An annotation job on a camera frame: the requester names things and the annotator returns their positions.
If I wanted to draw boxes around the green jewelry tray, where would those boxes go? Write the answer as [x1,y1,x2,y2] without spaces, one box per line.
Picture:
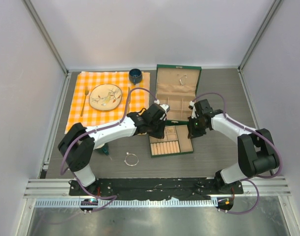
[149,125,193,157]

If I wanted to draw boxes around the silver bangle bracelet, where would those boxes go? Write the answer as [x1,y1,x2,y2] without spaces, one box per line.
[124,152,139,167]

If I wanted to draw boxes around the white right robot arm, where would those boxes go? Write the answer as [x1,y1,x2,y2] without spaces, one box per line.
[188,99,281,194]

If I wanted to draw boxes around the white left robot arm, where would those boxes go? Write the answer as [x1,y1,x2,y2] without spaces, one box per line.
[58,103,170,196]

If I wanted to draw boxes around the green jewelry box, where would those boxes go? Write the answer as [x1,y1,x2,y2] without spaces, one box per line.
[153,64,202,123]

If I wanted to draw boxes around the gold table knife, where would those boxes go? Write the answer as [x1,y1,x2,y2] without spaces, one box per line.
[126,87,131,112]

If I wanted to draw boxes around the silver hook in lid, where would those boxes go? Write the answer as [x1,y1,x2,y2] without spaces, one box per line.
[179,74,187,86]

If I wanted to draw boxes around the dark blue cup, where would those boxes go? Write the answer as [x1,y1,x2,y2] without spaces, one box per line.
[128,68,142,85]

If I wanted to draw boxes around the floral ceramic plate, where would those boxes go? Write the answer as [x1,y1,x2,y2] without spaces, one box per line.
[89,84,123,112]

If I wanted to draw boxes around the white green paper cup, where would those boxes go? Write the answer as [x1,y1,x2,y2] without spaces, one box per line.
[97,144,109,156]

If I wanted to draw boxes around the orange checkered cloth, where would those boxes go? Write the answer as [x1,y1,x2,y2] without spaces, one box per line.
[65,71,150,132]

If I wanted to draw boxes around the gold fork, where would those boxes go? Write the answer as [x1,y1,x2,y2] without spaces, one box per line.
[80,87,89,117]

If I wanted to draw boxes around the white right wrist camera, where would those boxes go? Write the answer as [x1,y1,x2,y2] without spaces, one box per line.
[189,101,197,118]

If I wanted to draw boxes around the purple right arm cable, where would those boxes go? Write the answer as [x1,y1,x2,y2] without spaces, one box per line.
[192,92,283,214]

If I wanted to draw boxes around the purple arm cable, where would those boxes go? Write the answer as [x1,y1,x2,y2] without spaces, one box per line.
[192,92,283,214]
[60,88,160,213]

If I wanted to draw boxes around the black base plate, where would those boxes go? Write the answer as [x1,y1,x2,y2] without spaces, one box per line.
[68,177,244,201]

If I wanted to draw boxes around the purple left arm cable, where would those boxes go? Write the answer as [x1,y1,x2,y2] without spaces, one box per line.
[60,88,160,213]

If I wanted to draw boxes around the white slotted cable duct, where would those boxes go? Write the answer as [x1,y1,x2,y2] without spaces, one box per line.
[34,198,218,208]

